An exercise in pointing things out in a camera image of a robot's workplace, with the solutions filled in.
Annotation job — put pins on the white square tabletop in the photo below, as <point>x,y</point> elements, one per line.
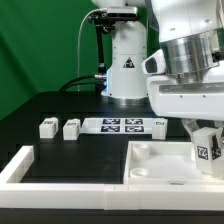
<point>154,162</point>

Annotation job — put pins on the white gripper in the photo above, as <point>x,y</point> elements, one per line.
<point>203,100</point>

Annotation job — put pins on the white U-shaped obstacle fence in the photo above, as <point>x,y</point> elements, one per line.
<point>14,193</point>

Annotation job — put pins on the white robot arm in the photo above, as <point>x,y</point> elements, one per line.
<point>186,75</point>

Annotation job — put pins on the black camera on stand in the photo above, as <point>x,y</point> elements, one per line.
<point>104,21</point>

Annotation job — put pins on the white marker base plate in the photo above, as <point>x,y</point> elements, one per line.
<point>118,125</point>

